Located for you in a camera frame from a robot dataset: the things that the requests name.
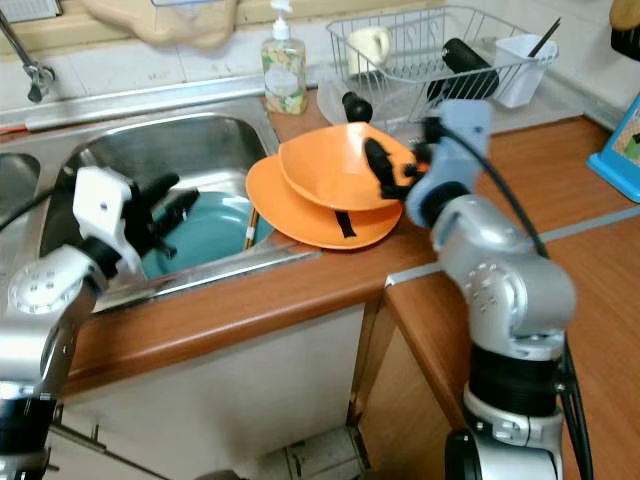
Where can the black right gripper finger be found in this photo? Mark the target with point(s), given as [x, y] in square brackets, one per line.
[378, 165]

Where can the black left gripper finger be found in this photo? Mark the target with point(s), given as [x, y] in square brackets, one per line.
[158, 190]
[180, 210]

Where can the orange bowl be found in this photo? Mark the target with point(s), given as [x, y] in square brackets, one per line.
[330, 165]

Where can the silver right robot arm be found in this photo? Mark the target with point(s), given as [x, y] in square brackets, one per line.
[510, 300]

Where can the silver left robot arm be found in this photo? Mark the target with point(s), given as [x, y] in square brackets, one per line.
[40, 310]

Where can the teal plate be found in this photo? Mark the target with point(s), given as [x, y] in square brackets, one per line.
[220, 235]

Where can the black round knob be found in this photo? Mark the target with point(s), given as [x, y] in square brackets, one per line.
[357, 107]

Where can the stainless steel double sink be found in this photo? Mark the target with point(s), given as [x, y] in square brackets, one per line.
[120, 140]

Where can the small black strip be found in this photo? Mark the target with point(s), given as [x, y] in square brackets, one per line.
[346, 225]

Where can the clear drain tray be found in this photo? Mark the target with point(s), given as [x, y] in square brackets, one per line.
[330, 100]

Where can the orange plate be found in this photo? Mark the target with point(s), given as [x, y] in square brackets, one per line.
[285, 215]

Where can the black bottle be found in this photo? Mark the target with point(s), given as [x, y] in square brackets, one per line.
[463, 65]

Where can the cream mug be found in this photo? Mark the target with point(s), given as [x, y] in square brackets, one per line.
[368, 48]

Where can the soap pump bottle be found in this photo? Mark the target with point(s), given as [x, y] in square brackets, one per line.
[284, 80]

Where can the white plastic utensil cup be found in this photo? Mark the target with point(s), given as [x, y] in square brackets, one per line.
[525, 70]

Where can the beige plastic board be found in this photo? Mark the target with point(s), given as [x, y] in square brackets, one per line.
[160, 25]

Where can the chrome faucet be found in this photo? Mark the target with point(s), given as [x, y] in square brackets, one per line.
[32, 65]

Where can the dark thin utensil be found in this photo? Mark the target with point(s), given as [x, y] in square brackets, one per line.
[546, 37]

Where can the metal counter joint strip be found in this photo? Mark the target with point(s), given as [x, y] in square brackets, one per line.
[590, 222]

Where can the white cabinet door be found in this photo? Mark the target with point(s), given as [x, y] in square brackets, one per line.
[240, 390]

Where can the blue plastic box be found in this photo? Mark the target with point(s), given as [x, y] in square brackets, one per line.
[622, 160]

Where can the white window grille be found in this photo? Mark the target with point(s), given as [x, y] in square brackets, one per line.
[28, 8]

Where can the wooden cabinet door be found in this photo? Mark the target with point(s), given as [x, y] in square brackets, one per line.
[400, 410]

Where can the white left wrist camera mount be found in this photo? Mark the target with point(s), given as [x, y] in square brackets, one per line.
[102, 215]

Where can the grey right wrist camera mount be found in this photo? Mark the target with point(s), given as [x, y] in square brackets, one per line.
[455, 150]

